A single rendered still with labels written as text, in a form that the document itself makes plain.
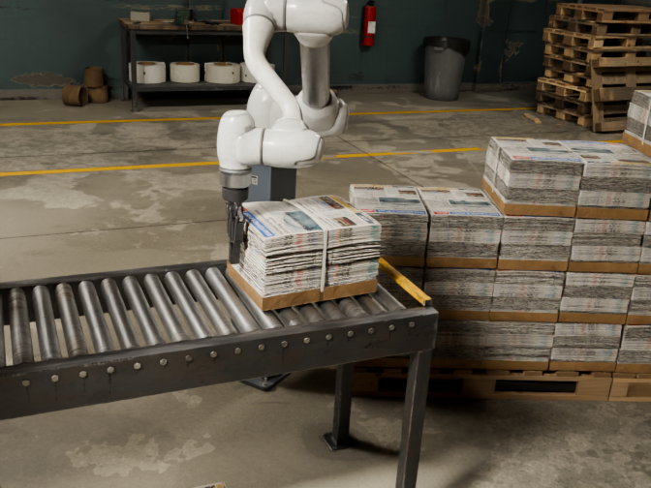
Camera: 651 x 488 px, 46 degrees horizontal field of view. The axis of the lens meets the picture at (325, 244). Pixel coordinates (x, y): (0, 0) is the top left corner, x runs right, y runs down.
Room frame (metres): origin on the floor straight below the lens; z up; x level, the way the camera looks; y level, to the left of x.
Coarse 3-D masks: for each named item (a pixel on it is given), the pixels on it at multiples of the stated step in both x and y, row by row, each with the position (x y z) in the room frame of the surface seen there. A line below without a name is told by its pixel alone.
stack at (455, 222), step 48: (384, 192) 3.07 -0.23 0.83; (432, 192) 3.12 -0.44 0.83; (480, 192) 3.16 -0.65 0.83; (384, 240) 2.81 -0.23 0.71; (432, 240) 2.83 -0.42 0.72; (480, 240) 2.84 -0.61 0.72; (528, 240) 2.86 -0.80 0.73; (576, 240) 2.87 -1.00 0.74; (624, 240) 2.89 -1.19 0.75; (384, 288) 2.80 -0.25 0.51; (432, 288) 2.82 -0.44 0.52; (480, 288) 2.83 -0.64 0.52; (528, 288) 2.85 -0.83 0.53; (576, 288) 2.87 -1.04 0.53; (624, 288) 2.89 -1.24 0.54; (480, 336) 2.85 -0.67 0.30; (528, 336) 2.86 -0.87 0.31; (576, 336) 2.87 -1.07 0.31; (480, 384) 2.84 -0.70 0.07; (576, 384) 2.89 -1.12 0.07
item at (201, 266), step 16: (112, 272) 2.16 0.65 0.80; (128, 272) 2.16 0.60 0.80; (144, 272) 2.17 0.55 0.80; (160, 272) 2.18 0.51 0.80; (224, 272) 2.26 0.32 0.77; (0, 288) 2.00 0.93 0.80; (32, 288) 2.03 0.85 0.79; (48, 288) 2.05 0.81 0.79; (96, 288) 2.10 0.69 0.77; (144, 288) 2.16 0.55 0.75; (32, 304) 2.03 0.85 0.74; (80, 304) 2.08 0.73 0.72; (128, 304) 2.14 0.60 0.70; (32, 320) 2.02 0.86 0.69
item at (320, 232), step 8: (288, 208) 2.20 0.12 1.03; (296, 208) 2.20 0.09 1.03; (304, 208) 2.21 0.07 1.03; (296, 216) 2.13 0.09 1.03; (304, 216) 2.14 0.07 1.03; (312, 224) 2.07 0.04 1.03; (320, 232) 2.02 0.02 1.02; (328, 232) 2.03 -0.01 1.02; (320, 240) 2.02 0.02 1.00; (328, 240) 2.03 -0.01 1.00; (320, 248) 2.02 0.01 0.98; (328, 248) 2.04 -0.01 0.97; (320, 256) 2.02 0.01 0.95; (328, 256) 2.04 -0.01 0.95; (320, 264) 2.03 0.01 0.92; (328, 264) 2.04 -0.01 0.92; (320, 272) 2.03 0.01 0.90; (328, 272) 2.04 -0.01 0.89; (320, 280) 2.03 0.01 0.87; (328, 280) 2.04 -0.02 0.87; (312, 288) 2.02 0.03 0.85
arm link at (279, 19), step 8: (248, 0) 2.49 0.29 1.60; (256, 0) 2.47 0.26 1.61; (264, 0) 2.47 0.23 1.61; (272, 0) 2.46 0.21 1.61; (280, 0) 2.46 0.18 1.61; (248, 8) 2.45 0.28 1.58; (256, 8) 2.44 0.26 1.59; (264, 8) 2.44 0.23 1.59; (272, 8) 2.45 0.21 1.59; (280, 8) 2.45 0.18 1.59; (272, 16) 2.44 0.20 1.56; (280, 16) 2.45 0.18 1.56; (280, 24) 2.46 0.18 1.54
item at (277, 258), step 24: (264, 216) 2.10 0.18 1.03; (288, 216) 2.13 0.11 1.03; (264, 240) 1.94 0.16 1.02; (288, 240) 1.97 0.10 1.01; (312, 240) 2.01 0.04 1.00; (240, 264) 2.11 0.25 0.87; (264, 264) 1.95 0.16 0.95; (288, 264) 1.98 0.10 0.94; (312, 264) 2.01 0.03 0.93; (264, 288) 1.95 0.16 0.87; (288, 288) 1.98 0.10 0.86
